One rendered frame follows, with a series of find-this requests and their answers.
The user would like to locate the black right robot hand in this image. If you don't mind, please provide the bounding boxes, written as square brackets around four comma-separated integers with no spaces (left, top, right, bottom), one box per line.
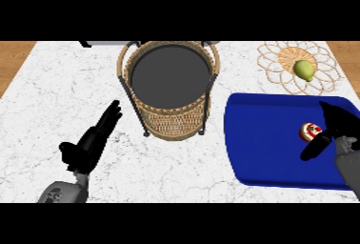
[299,100,360,162]

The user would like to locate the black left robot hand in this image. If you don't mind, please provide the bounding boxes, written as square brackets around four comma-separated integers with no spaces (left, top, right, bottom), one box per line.
[57,99,124,175]

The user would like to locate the red and white cupcake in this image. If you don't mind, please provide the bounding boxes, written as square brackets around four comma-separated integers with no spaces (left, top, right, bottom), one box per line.
[298,122,323,143]

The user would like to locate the blue tray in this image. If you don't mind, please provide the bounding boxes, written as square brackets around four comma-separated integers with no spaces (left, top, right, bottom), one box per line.
[224,92,360,192]

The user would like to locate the tiered wicker basket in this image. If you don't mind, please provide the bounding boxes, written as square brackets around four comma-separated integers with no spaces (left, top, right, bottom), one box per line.
[115,41,223,142]

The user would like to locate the woven flower-shaped placemat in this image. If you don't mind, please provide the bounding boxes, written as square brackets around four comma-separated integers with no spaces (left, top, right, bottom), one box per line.
[255,41,342,96]

